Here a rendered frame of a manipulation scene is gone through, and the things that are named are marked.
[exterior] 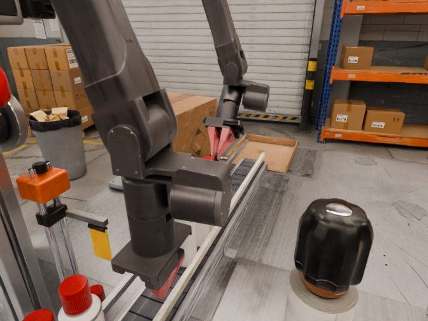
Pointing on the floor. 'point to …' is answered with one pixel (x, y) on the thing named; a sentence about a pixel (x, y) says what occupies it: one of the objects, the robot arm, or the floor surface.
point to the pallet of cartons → (49, 81)
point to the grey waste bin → (64, 149)
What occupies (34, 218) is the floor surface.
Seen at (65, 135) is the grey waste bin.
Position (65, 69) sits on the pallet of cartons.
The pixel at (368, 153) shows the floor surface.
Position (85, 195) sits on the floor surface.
